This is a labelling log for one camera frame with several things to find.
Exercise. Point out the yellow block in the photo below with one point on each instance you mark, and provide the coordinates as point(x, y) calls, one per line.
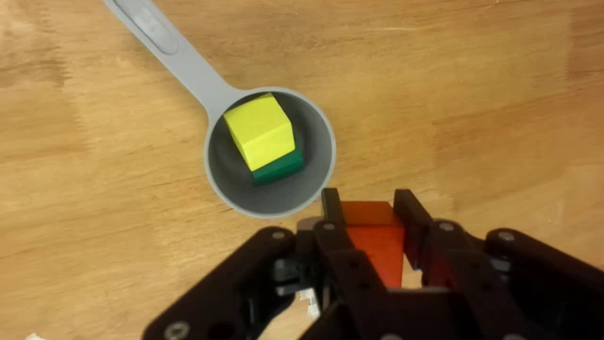
point(252, 119)

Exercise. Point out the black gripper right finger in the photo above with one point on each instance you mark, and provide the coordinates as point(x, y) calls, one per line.
point(461, 294)

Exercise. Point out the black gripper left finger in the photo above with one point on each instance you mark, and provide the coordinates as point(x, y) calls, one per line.
point(348, 287)

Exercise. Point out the gray measuring cup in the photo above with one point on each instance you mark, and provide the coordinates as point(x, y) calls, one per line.
point(227, 170)

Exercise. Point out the red block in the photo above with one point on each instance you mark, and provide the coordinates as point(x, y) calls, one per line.
point(376, 230)

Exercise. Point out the green block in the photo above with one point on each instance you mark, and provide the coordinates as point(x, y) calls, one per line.
point(276, 153)

